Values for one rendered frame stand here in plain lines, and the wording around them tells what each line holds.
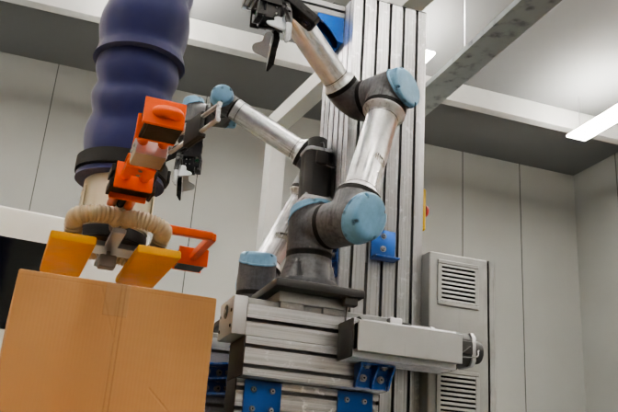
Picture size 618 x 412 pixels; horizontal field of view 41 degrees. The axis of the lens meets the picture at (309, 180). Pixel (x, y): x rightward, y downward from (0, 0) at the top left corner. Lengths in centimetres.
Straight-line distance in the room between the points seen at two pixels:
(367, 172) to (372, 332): 40
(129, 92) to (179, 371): 73
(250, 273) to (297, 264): 50
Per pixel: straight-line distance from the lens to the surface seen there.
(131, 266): 201
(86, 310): 170
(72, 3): 1062
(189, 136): 152
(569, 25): 1072
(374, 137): 209
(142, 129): 149
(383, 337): 190
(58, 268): 212
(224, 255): 1190
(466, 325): 231
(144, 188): 179
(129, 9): 218
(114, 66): 212
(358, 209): 193
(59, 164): 1193
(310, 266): 200
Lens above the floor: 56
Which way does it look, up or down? 21 degrees up
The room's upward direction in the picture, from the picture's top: 4 degrees clockwise
